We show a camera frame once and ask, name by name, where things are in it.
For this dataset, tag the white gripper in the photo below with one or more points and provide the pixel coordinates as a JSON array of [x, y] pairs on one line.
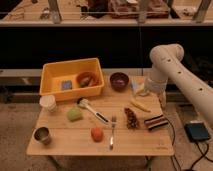
[[155, 87]]

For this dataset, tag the striped brown eraser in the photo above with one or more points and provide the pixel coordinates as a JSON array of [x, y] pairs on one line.
[[155, 122]]

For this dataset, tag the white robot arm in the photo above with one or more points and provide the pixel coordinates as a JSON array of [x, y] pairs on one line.
[[166, 64]]

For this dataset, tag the white paper cup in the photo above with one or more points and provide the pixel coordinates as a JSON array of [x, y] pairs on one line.
[[48, 102]]

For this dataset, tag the metal cup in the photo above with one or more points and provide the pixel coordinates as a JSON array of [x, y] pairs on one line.
[[42, 135]]

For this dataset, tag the gray cloth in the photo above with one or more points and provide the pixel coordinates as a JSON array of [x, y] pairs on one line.
[[138, 89]]

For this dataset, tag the yellow banana toy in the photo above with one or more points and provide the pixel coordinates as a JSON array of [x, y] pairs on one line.
[[140, 105]]

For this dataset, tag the dark red bowl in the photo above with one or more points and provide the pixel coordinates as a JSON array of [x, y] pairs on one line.
[[119, 81]]

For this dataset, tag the brown grape bunch toy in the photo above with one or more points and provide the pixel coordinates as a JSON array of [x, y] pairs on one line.
[[132, 121]]

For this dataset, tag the wooden folding table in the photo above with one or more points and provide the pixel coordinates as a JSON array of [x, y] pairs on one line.
[[88, 136]]

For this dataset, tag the metal fork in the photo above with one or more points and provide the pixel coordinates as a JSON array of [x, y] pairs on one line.
[[113, 125]]

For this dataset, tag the black power box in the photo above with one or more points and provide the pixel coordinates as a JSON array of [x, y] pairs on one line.
[[197, 132]]

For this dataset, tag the orange bowl in bin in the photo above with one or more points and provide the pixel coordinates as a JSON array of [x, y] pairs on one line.
[[87, 79]]

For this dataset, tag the orange ball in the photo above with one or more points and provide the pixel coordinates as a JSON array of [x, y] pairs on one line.
[[97, 134]]

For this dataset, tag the yellow plastic bin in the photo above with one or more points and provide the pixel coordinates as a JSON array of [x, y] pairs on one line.
[[53, 74]]

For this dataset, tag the green soft toy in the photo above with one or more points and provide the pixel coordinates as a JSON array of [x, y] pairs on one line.
[[74, 114]]

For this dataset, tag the blue sponge in bin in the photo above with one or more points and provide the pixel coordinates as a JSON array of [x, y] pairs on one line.
[[66, 85]]

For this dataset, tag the white black handled brush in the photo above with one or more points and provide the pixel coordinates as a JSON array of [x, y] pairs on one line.
[[84, 103]]

